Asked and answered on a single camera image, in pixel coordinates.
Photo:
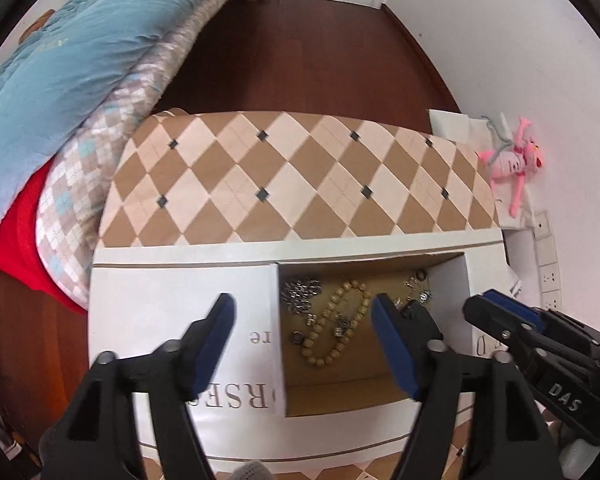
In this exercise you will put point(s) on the checked pastel mattress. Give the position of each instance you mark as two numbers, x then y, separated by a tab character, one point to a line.
70	200

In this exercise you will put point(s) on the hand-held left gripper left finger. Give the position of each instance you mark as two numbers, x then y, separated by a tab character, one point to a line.
212	347

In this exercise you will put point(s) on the brown plush toy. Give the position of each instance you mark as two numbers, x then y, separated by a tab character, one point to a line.
37	25

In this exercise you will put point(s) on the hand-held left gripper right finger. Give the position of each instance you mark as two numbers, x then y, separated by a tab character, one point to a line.
395	350

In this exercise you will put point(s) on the red bed sheet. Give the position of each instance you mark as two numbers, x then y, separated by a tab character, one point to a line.
20	240

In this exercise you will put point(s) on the blue quilt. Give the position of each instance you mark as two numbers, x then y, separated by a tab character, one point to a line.
80	60

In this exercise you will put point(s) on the pink plush toy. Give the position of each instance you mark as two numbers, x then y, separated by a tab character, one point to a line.
510	162

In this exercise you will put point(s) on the white wall socket strip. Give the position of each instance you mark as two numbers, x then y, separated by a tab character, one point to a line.
547	270

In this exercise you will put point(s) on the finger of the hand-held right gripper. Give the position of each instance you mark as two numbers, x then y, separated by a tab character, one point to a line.
495	325
512	307

